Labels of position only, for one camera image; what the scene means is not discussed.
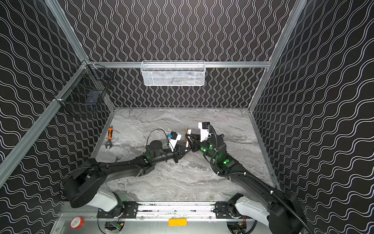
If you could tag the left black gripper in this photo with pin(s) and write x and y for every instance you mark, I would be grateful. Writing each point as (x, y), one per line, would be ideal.
(176, 153)

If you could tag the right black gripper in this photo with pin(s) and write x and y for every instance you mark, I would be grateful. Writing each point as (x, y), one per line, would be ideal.
(196, 143)

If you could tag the tan pen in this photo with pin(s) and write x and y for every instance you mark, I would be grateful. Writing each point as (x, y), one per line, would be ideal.
(186, 143)

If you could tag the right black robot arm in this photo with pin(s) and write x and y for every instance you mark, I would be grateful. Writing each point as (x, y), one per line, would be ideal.
(280, 211)

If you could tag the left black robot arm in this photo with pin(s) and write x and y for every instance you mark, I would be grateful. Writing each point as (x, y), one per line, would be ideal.
(82, 187)

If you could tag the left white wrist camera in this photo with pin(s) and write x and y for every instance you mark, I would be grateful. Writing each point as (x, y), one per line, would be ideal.
(173, 138)

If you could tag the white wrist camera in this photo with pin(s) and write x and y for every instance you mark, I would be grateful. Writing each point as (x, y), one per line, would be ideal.
(173, 138)
(204, 130)

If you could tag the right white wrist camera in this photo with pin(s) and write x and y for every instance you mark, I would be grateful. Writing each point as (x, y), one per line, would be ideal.
(204, 130)

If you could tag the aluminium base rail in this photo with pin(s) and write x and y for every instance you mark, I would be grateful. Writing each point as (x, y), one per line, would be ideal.
(195, 211)

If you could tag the orange handled adjustable wrench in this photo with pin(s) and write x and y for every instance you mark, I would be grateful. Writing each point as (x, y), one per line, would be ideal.
(109, 143)

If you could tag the white wire mesh basket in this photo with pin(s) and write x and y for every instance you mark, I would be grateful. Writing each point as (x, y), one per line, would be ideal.
(173, 72)

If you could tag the black wire mesh basket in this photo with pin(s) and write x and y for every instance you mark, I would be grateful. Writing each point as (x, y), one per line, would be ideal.
(88, 96)

